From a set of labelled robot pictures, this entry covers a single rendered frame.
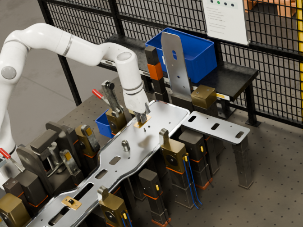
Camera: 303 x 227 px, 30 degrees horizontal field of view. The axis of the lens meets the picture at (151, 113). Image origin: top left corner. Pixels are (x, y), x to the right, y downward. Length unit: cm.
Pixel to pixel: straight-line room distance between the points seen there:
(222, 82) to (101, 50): 64
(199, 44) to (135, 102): 54
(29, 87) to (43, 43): 273
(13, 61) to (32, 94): 259
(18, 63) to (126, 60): 41
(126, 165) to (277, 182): 68
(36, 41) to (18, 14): 397
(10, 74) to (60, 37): 24
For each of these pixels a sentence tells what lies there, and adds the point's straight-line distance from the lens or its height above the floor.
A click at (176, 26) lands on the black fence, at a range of 281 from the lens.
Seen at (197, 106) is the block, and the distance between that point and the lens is 252.
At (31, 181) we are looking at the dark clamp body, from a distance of 230.
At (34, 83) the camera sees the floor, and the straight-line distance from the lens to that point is 491.
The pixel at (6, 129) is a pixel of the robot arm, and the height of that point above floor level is 109.
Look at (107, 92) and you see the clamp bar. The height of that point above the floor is 118.
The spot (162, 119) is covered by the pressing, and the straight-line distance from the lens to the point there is 249.
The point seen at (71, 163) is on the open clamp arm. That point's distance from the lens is 236.
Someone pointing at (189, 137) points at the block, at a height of 98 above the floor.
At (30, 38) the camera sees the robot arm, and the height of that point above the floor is 157.
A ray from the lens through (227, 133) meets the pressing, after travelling 236.
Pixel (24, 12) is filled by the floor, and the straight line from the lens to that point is 613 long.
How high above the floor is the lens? 256
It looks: 38 degrees down
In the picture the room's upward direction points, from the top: 15 degrees counter-clockwise
